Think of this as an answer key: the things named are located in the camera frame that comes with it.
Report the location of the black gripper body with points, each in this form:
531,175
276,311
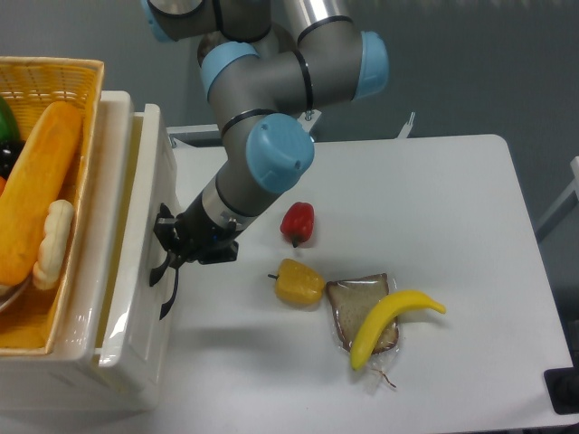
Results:
199,238

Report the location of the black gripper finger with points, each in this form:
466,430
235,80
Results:
164,216
174,260

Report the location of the white top drawer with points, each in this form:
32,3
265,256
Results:
133,336

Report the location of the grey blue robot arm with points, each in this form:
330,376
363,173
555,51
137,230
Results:
258,80

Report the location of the white drawer cabinet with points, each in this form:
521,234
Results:
66,379

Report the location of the red toy bell pepper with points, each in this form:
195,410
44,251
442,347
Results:
297,225

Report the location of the yellow toy bell pepper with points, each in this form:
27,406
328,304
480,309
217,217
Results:
297,283

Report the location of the orange baguette bread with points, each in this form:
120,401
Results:
34,183

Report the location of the yellow woven basket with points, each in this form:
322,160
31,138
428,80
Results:
29,327

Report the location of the wrapped bread slice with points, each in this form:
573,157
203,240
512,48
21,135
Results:
350,301

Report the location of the metal bowl in basket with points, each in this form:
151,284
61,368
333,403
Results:
13,293

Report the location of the dark purple toy eggplant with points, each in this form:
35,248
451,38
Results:
10,151

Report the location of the green toy pepper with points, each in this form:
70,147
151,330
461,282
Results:
8,125

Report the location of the yellow toy banana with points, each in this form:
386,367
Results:
381,316

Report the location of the black device at edge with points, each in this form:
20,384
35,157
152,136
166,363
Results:
562,387

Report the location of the black lower drawer handle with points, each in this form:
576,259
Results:
167,306

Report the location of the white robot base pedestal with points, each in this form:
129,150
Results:
277,40

